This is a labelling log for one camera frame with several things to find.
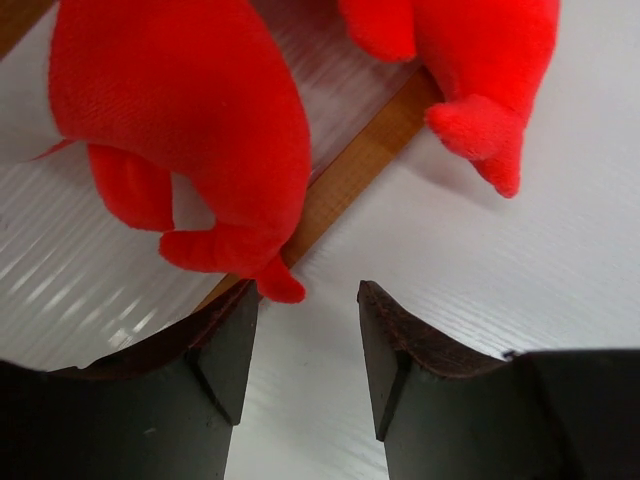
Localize red shark plush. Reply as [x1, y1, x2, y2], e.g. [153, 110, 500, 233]
[48, 1, 311, 303]
[339, 0, 560, 198]

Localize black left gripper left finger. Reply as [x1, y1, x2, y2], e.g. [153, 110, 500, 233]
[1, 281, 259, 480]

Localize wooden tiered shelf rack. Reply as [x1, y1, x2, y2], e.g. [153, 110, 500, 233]
[0, 0, 446, 311]

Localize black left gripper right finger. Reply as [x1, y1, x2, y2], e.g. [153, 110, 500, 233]
[357, 281, 639, 479]

